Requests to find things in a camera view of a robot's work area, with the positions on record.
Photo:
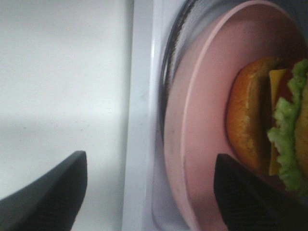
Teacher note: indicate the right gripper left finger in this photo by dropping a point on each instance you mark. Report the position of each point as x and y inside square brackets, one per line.
[50, 203]

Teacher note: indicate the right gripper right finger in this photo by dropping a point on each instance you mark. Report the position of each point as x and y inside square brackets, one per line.
[247, 203]

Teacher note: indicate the burger with lettuce and cheese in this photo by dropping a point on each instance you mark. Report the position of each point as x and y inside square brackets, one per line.
[267, 120]

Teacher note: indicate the pink round plate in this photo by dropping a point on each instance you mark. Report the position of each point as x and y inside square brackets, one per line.
[194, 130]

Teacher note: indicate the glass microwave turntable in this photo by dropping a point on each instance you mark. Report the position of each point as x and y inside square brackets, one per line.
[190, 21]

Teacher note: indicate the white microwave oven body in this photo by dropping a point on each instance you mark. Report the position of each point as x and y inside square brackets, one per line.
[148, 203]

